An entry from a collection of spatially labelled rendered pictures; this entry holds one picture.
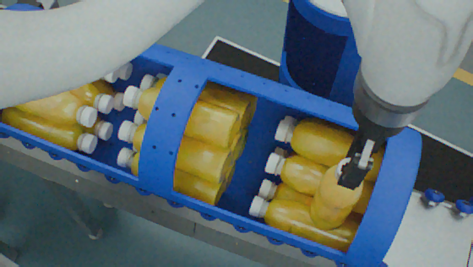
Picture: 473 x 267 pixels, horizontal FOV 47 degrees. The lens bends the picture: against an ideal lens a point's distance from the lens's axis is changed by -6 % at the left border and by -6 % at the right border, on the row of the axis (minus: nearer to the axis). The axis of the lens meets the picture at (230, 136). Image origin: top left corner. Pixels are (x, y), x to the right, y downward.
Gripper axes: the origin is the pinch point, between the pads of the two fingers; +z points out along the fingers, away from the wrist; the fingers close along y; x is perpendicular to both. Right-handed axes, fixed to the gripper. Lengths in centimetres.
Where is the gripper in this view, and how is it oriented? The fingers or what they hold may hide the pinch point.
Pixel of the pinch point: (354, 164)
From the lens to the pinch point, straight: 86.9
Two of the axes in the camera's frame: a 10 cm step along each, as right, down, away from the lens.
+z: -0.1, 4.4, 9.0
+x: -9.3, -3.3, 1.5
